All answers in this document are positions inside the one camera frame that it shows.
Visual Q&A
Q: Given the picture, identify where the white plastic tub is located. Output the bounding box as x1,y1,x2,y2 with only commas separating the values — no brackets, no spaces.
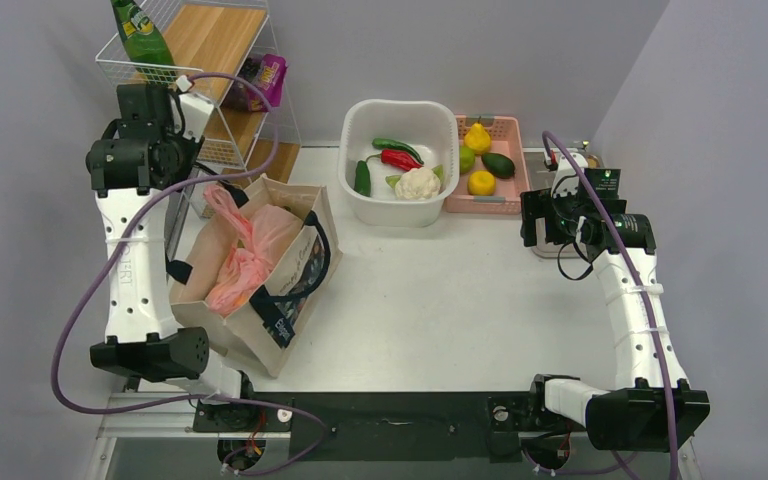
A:
337,99,459,228

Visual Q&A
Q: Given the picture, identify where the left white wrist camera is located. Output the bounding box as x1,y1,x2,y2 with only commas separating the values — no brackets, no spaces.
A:
171,75,215,142

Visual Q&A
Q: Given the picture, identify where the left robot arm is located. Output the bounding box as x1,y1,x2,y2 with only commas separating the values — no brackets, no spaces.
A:
86,78,259,430

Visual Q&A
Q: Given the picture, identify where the beige canvas tote bag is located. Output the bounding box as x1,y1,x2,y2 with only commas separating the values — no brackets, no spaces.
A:
170,177,342,378

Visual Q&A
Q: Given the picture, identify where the green glass bottle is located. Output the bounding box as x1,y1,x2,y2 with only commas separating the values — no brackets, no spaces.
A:
110,0,175,66

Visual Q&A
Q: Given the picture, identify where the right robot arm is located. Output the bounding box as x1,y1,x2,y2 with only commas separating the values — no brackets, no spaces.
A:
521,169,710,452

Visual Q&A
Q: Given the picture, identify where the pink plastic basket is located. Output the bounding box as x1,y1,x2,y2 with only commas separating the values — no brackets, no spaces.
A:
444,114,531,215

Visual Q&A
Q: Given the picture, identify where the white cauliflower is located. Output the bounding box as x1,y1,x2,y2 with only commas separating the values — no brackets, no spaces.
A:
394,167,441,200

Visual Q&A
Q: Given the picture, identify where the yellow lemon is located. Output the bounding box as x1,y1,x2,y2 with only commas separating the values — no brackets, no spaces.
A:
467,171,496,196

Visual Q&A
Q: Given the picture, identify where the metal tray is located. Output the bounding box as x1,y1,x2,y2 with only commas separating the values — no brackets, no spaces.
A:
520,149,612,262

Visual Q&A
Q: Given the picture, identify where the dark green cucumber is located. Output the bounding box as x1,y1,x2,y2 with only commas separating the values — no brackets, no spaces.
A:
353,160,372,197

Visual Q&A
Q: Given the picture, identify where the white wire wooden shelf rack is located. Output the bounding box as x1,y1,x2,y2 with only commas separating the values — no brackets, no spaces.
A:
96,1,301,182

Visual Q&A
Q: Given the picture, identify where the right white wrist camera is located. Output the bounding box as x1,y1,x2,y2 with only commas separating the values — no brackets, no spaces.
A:
544,149,588,198

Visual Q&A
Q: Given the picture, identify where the green lime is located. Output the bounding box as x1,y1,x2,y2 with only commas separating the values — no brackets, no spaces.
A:
459,145,476,175

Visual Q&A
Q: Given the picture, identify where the red chili pepper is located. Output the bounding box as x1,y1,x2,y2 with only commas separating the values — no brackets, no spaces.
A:
368,149,423,172

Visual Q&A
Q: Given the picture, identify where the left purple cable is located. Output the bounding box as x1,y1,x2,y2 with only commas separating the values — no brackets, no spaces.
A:
50,72,329,478

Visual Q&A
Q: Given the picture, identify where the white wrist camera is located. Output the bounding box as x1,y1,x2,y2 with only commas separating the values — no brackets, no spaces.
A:
171,75,215,142
544,149,588,198

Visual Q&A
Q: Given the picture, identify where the yellow pear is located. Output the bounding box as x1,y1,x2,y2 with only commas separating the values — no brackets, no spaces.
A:
463,119,492,156

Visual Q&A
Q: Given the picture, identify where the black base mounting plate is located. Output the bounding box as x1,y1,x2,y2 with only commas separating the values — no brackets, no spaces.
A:
192,391,582,463

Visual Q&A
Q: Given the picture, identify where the dark green avocado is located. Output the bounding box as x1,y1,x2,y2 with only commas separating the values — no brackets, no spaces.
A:
481,152,516,179

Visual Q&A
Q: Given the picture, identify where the purple snack packet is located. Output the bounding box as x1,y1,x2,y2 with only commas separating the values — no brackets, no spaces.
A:
222,53,288,112

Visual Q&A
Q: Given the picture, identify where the pink plastic grocery bag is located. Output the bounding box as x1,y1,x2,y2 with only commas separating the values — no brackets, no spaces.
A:
204,185,303,317

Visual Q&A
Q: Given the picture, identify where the long green chili pepper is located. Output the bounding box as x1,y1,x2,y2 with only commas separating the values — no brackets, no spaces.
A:
371,137,424,165

